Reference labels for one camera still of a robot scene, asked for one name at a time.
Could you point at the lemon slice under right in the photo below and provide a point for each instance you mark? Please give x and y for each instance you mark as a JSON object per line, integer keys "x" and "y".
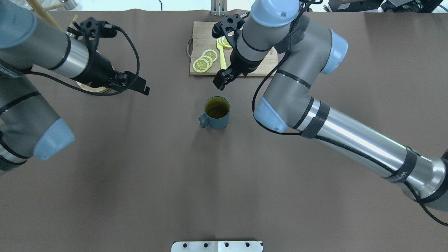
{"x": 219, "y": 40}

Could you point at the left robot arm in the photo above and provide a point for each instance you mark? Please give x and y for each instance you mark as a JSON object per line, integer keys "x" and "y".
{"x": 29, "y": 125}

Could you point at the wooden cup storage rack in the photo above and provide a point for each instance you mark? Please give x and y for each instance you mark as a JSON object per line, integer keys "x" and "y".
{"x": 43, "y": 13}

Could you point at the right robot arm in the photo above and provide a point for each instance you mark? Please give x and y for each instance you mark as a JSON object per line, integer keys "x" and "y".
{"x": 310, "y": 49}

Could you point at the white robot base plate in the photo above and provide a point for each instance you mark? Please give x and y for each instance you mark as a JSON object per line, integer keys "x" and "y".
{"x": 218, "y": 246}

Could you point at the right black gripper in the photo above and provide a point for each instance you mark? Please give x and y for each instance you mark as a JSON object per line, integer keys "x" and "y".
{"x": 244, "y": 63}

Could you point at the lemon slice middle left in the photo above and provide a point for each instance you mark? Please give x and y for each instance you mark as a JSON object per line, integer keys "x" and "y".
{"x": 208, "y": 59}

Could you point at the lemon slice top right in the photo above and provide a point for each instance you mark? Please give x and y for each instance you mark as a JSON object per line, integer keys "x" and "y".
{"x": 225, "y": 43}

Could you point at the wooden cutting board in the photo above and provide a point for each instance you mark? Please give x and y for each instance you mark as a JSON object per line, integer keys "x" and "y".
{"x": 202, "y": 40}

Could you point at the blue-grey HOME mug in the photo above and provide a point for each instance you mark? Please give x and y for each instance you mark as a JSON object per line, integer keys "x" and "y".
{"x": 216, "y": 113}

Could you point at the brown table mat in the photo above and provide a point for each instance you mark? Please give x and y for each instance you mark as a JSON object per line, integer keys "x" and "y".
{"x": 142, "y": 173}

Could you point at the small steel cup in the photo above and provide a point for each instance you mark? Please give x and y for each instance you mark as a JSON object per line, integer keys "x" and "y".
{"x": 68, "y": 4}

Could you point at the lemon slice front left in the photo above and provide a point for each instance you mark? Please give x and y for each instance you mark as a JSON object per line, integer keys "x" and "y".
{"x": 201, "y": 65}

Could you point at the grey metal bracket post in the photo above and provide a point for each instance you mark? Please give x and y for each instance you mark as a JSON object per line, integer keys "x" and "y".
{"x": 219, "y": 7}

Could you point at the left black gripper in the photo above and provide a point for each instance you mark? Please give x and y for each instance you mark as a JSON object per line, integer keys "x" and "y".
{"x": 99, "y": 71}

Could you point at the yellow plastic knife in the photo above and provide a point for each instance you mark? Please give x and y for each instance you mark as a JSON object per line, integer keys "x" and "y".
{"x": 222, "y": 60}

